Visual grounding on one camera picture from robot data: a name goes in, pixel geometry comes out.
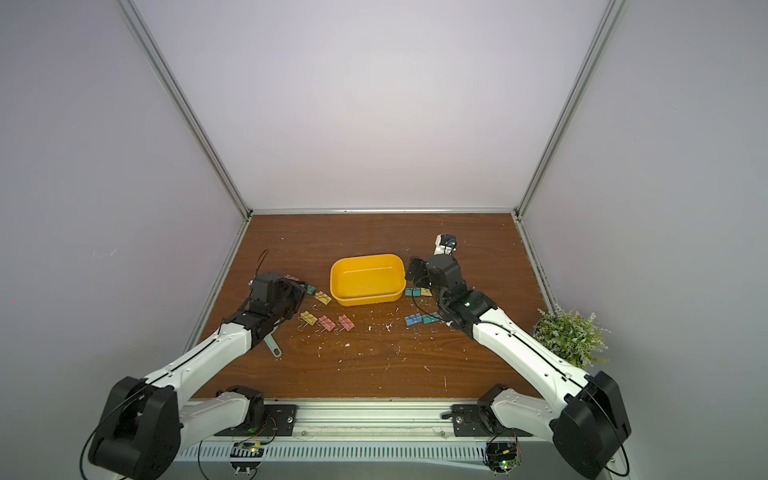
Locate yellow binder clip bottom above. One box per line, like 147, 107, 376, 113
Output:
313, 291, 332, 306

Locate blue binder clip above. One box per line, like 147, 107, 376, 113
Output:
405, 314, 423, 327

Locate aluminium front rail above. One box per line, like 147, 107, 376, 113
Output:
128, 398, 622, 443

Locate right controller board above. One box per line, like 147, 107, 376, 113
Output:
483, 442, 522, 475

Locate left controller board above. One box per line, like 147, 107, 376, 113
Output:
229, 442, 265, 479

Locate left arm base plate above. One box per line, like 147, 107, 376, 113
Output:
222, 404, 298, 438

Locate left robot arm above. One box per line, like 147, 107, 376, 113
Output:
79, 273, 308, 479

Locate yellow plastic storage box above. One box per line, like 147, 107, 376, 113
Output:
330, 254, 406, 307

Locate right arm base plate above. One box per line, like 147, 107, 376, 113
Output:
440, 404, 532, 438

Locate small potted green plant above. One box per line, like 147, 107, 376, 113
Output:
533, 304, 609, 369

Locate controller board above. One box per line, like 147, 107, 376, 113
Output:
229, 442, 265, 479
483, 442, 522, 475

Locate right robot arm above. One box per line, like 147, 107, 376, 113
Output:
405, 254, 631, 479

